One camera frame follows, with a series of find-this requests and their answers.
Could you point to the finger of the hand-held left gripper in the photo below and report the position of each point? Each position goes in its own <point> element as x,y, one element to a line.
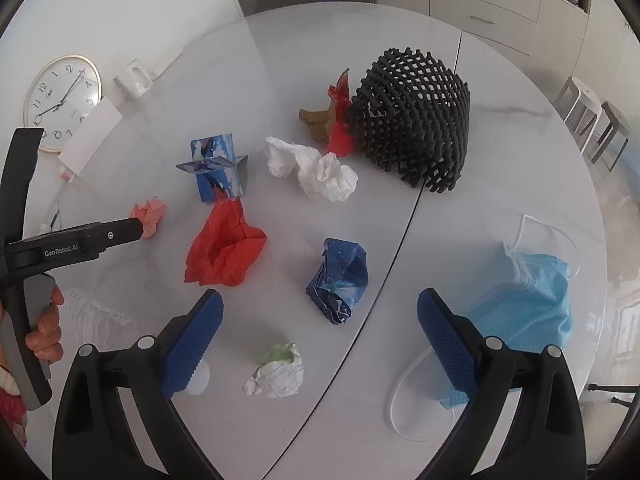
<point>117,234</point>

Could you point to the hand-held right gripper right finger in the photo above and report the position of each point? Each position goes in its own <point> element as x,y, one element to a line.
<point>445,340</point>

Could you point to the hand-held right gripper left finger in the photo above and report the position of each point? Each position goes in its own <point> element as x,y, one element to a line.
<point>195,340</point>

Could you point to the pink paper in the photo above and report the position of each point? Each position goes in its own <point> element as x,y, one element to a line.
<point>152,212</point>

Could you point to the black mesh basket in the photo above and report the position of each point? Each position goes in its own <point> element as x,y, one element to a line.
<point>415,115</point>

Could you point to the torn red brown cardboard piece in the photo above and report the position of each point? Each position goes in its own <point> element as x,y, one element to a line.
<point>341,135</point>

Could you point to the person's left hand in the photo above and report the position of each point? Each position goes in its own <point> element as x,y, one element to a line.
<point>45,340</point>

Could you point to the small pink object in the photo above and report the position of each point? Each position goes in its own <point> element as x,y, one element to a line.
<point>66,175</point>

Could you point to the clear plastic bottle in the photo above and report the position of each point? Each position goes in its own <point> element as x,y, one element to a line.
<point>95,312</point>

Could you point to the green white crumpled paper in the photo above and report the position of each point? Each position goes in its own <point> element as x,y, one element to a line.
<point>277,372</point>

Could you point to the blue face mask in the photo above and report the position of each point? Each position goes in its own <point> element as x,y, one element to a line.
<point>530,300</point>

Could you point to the white card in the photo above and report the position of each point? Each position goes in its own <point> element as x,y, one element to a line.
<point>92,132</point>

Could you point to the red crumpled paper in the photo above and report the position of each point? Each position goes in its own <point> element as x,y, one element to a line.
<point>225,245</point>

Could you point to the round gold rimmed clock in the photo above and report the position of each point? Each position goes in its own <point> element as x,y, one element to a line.
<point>55,95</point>

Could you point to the blue printed folded paper box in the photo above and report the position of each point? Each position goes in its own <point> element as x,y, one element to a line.
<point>220,170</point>

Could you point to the dark blue crumpled paper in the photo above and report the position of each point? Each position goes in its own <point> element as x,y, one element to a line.
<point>340,275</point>

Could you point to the white mug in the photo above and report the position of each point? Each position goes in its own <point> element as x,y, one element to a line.
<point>131,79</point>

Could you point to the white crumpled tissue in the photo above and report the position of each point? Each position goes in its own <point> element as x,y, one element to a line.
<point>325,175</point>

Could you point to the grey stool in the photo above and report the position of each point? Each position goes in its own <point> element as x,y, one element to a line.
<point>607,130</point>
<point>577,105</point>

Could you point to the beige drawer cabinet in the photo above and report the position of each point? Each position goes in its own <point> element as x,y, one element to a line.
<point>480,5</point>

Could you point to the black metal frame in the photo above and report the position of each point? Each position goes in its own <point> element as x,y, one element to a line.
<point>612,392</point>

